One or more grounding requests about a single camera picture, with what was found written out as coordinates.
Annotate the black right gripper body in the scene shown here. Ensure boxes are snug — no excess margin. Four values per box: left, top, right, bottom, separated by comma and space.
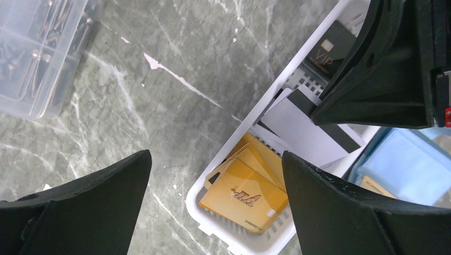
422, 1, 450, 128

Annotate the black credit card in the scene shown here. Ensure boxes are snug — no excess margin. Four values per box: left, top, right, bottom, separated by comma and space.
305, 21, 356, 80

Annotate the white plastic basket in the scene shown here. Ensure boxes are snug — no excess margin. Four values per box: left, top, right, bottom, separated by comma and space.
186, 1, 370, 254

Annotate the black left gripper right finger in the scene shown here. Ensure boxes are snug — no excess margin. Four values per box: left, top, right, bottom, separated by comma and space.
281, 151, 450, 254

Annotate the blue card holder wallet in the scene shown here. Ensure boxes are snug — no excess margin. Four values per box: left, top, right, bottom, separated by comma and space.
348, 126, 450, 208

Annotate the white striped credit card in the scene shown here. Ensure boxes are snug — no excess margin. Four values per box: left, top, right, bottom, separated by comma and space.
260, 88, 365, 167

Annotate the gold credit card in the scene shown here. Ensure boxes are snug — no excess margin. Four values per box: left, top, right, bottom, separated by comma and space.
360, 175, 396, 199
204, 132, 287, 193
199, 159, 288, 235

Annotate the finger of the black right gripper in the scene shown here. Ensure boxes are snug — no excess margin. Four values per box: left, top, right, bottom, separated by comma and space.
311, 1, 434, 129

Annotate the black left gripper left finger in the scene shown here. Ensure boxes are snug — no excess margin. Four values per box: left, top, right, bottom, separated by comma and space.
1, 150, 152, 254

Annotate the clear plastic screw box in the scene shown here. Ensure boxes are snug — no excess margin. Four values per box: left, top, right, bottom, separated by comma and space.
1, 1, 103, 120

